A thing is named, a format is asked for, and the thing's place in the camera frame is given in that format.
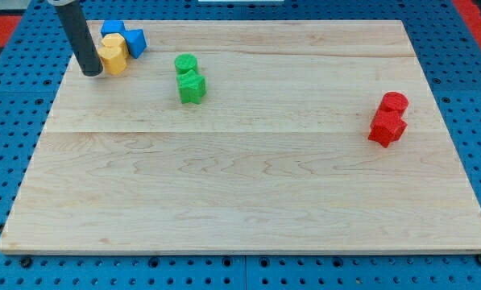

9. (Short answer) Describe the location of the blue cube block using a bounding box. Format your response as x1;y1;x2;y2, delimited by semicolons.
101;20;126;37

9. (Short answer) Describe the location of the green cylinder block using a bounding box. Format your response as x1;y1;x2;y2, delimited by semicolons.
174;53;198;75

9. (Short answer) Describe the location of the wooden board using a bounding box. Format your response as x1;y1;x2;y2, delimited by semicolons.
0;20;481;255

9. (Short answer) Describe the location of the yellow heart block front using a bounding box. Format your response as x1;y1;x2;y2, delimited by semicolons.
97;47;127;75

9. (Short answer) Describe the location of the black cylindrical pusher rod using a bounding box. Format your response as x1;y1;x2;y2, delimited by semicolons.
48;0;103;77

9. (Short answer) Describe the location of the blue triangle block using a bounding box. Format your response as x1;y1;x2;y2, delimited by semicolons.
122;29;147;59

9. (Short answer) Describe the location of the green star block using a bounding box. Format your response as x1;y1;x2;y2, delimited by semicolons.
176;69;207;105

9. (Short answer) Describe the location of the red cylinder block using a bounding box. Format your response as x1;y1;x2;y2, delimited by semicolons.
378;91;409;117

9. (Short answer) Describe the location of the yellow block rear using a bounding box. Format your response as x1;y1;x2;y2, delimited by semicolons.
101;33;129;59

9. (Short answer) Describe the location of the red star block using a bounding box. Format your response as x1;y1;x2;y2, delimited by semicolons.
368;110;408;148

